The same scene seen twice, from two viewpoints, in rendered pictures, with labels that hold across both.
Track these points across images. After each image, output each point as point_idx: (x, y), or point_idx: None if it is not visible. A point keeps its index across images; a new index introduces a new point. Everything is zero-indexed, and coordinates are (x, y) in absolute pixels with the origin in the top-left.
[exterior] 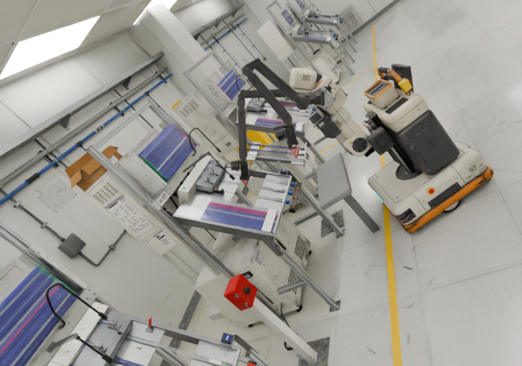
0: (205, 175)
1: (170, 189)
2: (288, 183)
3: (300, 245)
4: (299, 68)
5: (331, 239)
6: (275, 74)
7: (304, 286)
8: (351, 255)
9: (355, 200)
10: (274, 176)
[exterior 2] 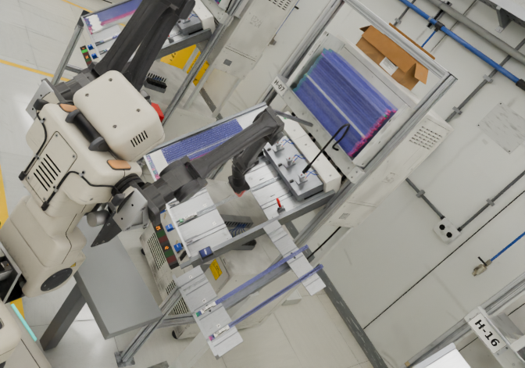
0: (294, 155)
1: (288, 98)
2: (182, 238)
3: (178, 302)
4: (119, 91)
5: (141, 351)
6: (129, 19)
7: (152, 279)
8: (87, 306)
9: (69, 301)
10: (217, 242)
